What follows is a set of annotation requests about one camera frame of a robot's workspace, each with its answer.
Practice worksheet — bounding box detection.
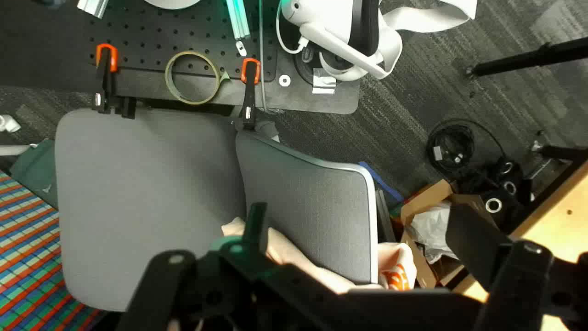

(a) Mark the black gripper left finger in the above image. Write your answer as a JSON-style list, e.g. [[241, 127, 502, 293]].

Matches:
[[115, 201, 297, 331]]

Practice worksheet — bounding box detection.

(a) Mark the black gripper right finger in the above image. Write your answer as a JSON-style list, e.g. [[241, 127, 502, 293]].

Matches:
[[445, 194, 588, 331]]

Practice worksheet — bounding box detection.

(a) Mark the pale orange printed shirt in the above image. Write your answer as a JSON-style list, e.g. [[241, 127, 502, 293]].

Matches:
[[219, 218, 420, 295]]

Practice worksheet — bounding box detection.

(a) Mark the black equipment with white rings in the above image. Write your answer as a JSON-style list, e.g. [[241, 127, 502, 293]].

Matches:
[[462, 155, 537, 218]]

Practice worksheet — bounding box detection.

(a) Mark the brown cardboard box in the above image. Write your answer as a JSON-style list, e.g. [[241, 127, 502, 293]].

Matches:
[[399, 179, 489, 291]]

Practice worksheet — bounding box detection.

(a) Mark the large colorful striped panel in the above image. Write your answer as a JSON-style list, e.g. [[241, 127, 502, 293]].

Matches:
[[0, 172, 105, 331]]

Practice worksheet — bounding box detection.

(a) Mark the blue flat object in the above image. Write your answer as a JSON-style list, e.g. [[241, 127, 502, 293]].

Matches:
[[357, 160, 409, 206]]

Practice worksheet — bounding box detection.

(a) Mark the dark green bag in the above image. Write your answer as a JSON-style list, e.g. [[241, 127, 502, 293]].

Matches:
[[8, 137, 61, 210]]

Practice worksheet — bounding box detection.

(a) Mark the black tripod pole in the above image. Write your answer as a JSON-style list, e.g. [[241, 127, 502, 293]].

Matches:
[[466, 35, 588, 80]]

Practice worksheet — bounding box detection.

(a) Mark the orange and black clamp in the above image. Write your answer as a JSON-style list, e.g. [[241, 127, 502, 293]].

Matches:
[[236, 56, 267, 133], [91, 43, 139, 120]]

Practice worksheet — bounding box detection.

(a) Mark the small white plastic object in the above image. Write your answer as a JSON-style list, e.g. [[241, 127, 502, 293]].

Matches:
[[0, 113, 25, 135]]

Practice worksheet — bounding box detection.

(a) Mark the teal plastic strip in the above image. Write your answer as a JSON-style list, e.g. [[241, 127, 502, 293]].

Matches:
[[225, 0, 254, 43]]

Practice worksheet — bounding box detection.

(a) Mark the light gray cloth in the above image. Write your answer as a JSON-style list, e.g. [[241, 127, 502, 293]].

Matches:
[[379, 0, 482, 35]]

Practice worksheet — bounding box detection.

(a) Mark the white VR headset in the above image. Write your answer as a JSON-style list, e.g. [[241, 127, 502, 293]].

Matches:
[[274, 0, 407, 85]]

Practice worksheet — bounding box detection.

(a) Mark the black coiled cable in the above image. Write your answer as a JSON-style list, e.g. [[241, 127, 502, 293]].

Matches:
[[425, 118, 512, 170]]

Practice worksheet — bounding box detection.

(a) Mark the olive green coiled cable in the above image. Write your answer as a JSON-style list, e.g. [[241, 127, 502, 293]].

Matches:
[[164, 50, 232, 107]]

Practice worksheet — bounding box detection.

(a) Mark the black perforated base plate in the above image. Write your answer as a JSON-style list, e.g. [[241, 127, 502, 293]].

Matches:
[[89, 0, 365, 116]]

